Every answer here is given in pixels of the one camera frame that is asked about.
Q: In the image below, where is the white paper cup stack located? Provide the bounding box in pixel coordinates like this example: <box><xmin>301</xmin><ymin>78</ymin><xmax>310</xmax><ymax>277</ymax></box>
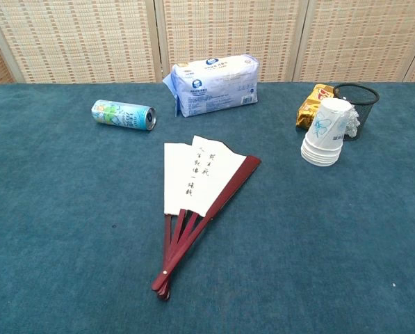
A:
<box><xmin>300</xmin><ymin>97</ymin><xmax>353</xmax><ymax>168</ymax></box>

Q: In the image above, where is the black mesh pen holder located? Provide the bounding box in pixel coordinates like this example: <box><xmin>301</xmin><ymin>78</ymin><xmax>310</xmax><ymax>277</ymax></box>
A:
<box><xmin>332</xmin><ymin>83</ymin><xmax>381</xmax><ymax>142</ymax></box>

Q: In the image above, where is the blue white tissue pack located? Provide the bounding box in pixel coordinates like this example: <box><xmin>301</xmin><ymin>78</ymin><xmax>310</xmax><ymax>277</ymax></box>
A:
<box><xmin>162</xmin><ymin>55</ymin><xmax>259</xmax><ymax>118</ymax></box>

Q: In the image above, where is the red folding fan white paper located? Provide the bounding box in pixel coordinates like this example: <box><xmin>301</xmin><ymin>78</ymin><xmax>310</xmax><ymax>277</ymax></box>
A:
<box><xmin>150</xmin><ymin>134</ymin><xmax>262</xmax><ymax>301</ymax></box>

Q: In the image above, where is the gold snack bag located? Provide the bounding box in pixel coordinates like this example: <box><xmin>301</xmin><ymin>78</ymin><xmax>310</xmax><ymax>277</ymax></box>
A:
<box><xmin>295</xmin><ymin>83</ymin><xmax>335</xmax><ymax>132</ymax></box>

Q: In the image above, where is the light blue drink can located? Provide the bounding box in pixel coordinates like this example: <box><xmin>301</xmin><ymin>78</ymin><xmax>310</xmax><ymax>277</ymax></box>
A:
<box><xmin>90</xmin><ymin>99</ymin><xmax>157</xmax><ymax>132</ymax></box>

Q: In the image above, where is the white crumpled paper wad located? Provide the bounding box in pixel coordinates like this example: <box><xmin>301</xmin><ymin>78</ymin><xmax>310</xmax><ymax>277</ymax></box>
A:
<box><xmin>344</xmin><ymin>104</ymin><xmax>361</xmax><ymax>137</ymax></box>

